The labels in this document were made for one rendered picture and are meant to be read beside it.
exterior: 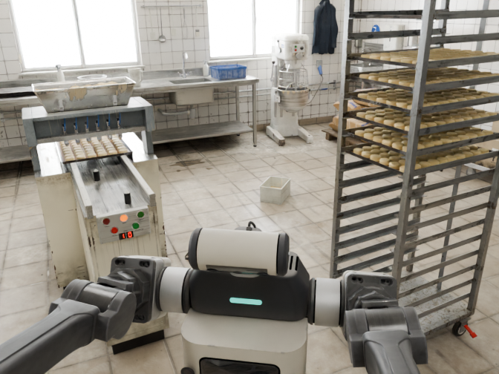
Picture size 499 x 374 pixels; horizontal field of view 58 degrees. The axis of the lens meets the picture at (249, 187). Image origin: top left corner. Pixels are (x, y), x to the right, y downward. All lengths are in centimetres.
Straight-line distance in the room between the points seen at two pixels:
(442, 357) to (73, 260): 222
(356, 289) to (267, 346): 19
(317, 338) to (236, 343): 185
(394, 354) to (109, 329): 41
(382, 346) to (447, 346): 215
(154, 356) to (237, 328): 177
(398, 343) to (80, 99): 242
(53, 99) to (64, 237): 84
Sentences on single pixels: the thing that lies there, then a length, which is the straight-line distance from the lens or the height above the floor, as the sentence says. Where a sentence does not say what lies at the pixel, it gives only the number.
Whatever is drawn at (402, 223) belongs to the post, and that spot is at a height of 84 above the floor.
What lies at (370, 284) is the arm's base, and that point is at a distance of 84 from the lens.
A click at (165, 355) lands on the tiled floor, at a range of 260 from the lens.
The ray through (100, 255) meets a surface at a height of 63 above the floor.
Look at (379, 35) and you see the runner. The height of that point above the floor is 159.
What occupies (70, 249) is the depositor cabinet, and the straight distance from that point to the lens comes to 303.
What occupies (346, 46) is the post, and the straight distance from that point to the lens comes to 219.
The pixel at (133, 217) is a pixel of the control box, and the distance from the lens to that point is 220.
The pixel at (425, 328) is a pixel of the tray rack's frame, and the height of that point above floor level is 15.
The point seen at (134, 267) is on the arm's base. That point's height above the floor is 126.
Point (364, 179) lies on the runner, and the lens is 245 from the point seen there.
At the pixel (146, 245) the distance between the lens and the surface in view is 232.
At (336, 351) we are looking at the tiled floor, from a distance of 260.
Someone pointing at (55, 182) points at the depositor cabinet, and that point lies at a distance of 286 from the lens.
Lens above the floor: 173
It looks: 22 degrees down
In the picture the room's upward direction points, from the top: 1 degrees counter-clockwise
